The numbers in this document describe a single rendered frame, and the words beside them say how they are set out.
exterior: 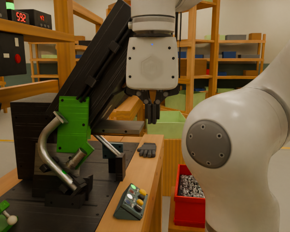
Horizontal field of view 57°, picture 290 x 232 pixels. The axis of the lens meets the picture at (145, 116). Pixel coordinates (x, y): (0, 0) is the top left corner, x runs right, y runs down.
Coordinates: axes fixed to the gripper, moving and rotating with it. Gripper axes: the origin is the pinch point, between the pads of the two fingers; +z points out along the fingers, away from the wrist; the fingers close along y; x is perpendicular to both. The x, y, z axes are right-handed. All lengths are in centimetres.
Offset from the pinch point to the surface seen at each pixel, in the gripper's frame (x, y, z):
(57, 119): 35, -38, 10
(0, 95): 56, -74, 5
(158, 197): 115, -8, 82
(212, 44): 324, 46, -29
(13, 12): 44, -57, -28
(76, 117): 39, -32, 10
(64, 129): 37, -37, 14
